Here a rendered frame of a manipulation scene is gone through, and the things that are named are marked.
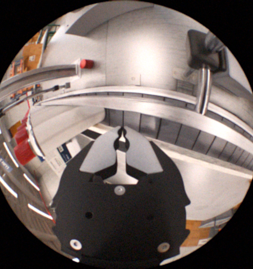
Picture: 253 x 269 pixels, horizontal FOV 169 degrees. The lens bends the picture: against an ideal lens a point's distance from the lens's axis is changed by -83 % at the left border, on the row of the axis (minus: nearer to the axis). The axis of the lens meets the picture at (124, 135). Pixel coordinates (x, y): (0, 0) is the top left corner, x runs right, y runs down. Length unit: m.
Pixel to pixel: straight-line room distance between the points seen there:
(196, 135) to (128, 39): 0.26
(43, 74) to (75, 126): 0.25
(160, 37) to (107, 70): 0.17
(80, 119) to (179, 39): 0.27
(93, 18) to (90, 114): 0.31
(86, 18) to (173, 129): 0.39
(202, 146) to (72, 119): 0.24
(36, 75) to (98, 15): 0.26
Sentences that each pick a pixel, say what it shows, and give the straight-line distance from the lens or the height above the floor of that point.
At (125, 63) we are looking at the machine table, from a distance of 0.24.
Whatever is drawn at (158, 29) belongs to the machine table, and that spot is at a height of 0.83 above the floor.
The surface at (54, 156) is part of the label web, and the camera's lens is 0.50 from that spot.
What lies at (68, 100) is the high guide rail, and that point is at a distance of 0.16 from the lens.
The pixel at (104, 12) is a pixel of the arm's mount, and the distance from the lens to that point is 0.34.
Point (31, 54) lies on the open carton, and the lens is 1.91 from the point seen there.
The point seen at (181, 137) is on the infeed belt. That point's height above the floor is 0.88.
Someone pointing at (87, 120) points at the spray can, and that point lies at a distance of 0.17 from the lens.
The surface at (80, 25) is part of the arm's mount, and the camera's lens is 0.37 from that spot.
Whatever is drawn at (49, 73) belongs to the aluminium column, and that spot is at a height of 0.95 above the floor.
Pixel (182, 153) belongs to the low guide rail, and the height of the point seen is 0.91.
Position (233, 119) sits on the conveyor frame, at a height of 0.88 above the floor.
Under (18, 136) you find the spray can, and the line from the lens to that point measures 0.20.
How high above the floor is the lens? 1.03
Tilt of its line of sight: 48 degrees down
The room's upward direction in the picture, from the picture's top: 133 degrees counter-clockwise
